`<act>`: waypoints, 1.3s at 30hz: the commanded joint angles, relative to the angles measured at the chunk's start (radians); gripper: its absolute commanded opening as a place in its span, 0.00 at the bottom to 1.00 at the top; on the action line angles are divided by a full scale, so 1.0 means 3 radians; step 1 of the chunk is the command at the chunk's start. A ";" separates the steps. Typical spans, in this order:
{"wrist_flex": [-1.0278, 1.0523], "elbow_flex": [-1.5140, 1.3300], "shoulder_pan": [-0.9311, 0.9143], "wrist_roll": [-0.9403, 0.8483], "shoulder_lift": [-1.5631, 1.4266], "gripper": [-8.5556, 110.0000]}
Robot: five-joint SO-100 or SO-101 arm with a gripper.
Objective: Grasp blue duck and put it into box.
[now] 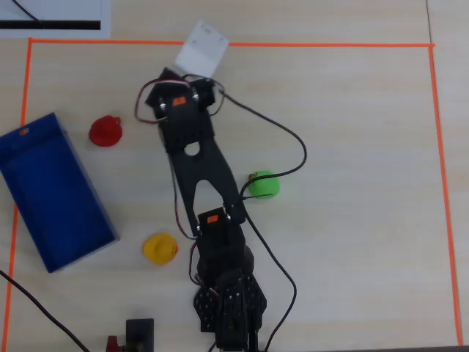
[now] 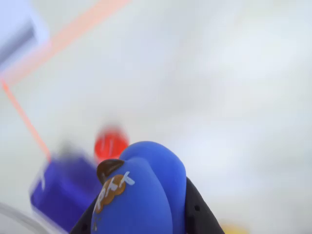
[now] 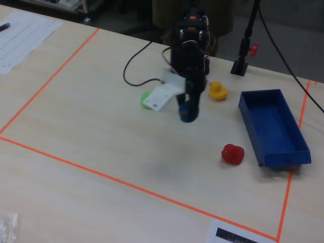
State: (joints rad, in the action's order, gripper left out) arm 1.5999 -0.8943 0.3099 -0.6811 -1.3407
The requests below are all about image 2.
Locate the white box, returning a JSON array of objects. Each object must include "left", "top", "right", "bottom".
[{"left": 0, "top": 0, "right": 51, "bottom": 68}]

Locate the long orange tape strip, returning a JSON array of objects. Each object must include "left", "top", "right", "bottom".
[{"left": 0, "top": 0, "right": 134, "bottom": 85}]

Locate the thin orange tape strip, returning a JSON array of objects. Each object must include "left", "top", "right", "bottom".
[{"left": 1, "top": 79, "right": 52, "bottom": 163}]

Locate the blue rubber duck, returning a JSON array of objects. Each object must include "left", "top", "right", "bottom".
[{"left": 90, "top": 140, "right": 188, "bottom": 234}]

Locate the yellow rubber duck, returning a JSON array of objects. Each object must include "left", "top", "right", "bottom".
[{"left": 217, "top": 224, "right": 250, "bottom": 234}]

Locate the blue box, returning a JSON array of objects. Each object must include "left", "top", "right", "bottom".
[{"left": 29, "top": 154, "right": 104, "bottom": 234}]

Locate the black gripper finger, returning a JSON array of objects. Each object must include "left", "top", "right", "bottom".
[
  {"left": 70, "top": 201, "right": 98, "bottom": 234},
  {"left": 185, "top": 176, "right": 225, "bottom": 234}
]

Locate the red rubber duck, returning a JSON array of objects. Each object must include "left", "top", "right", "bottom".
[{"left": 94, "top": 124, "right": 130, "bottom": 164}]

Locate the grey translucent container rim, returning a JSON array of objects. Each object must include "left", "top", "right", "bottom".
[{"left": 0, "top": 201, "right": 51, "bottom": 234}]

